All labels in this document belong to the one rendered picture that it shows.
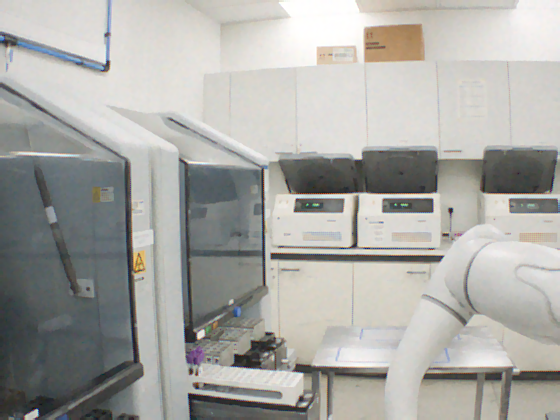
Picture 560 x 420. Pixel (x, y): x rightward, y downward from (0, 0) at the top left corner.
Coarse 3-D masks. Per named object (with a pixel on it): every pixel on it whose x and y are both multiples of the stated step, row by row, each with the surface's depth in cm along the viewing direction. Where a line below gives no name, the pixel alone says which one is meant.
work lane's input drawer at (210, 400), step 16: (192, 400) 130; (208, 400) 130; (224, 400) 129; (240, 400) 128; (304, 400) 127; (208, 416) 129; (224, 416) 128; (240, 416) 127; (256, 416) 126; (272, 416) 124; (288, 416) 123; (304, 416) 122
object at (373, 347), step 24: (336, 336) 182; (360, 336) 181; (384, 336) 180; (456, 336) 175; (480, 336) 173; (336, 360) 157; (360, 360) 156; (384, 360) 155; (456, 360) 151; (480, 360) 149; (504, 360) 147; (312, 384) 154; (480, 384) 185; (504, 384) 143; (480, 408) 185; (504, 408) 143
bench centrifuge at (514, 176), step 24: (504, 168) 354; (528, 168) 350; (552, 168) 344; (504, 192) 375; (528, 192) 370; (480, 216) 366; (504, 216) 327; (528, 216) 322; (552, 216) 317; (528, 240) 323; (552, 240) 318
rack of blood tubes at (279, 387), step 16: (208, 368) 138; (224, 368) 138; (240, 368) 138; (192, 384) 132; (208, 384) 137; (224, 384) 129; (240, 384) 128; (256, 384) 127; (272, 384) 127; (288, 384) 127; (256, 400) 127; (272, 400) 126; (288, 400) 125
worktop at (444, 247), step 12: (276, 252) 367; (288, 252) 364; (300, 252) 362; (312, 252) 360; (324, 252) 358; (336, 252) 356; (348, 252) 353; (360, 252) 351; (372, 252) 349; (384, 252) 347; (396, 252) 345; (408, 252) 342; (420, 252) 340; (432, 252) 338; (444, 252) 336
